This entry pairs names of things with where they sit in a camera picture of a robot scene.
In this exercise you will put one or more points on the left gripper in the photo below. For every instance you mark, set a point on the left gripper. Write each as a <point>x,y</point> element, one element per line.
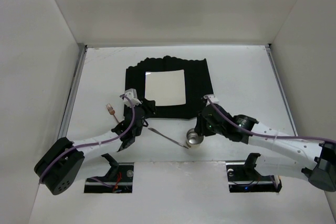
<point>146,106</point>

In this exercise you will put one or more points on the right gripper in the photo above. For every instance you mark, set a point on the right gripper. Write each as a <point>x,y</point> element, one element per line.
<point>200,126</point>

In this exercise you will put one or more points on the silver metal cup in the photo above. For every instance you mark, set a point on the silver metal cup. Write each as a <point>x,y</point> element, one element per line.
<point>194,142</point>

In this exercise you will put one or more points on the copper handled knife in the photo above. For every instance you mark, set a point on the copper handled knife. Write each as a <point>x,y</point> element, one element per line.
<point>166,137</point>

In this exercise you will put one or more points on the copper fork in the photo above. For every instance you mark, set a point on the copper fork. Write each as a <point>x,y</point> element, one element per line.
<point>111,111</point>

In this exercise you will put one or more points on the black cloth placemat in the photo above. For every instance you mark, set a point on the black cloth placemat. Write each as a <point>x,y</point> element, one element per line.
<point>197,84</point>

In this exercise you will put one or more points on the white square plate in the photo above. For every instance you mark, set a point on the white square plate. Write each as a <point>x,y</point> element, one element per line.
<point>166,88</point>

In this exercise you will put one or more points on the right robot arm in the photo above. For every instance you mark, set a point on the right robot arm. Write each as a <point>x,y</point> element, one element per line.
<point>297,156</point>

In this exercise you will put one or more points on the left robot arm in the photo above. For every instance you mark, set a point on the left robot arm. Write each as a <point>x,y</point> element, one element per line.
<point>60,165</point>

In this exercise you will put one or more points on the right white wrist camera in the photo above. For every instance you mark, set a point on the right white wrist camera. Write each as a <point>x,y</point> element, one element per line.
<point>211,98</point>

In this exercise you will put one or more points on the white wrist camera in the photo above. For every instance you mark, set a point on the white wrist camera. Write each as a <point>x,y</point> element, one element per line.
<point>130,98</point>
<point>211,98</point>

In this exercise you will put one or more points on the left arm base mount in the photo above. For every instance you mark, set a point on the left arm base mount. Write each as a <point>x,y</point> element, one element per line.
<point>120,182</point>

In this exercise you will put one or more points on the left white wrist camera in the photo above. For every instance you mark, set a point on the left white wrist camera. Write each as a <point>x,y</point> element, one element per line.
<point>130,98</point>

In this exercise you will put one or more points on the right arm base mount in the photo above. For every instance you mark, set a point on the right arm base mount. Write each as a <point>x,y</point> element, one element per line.
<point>242,181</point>

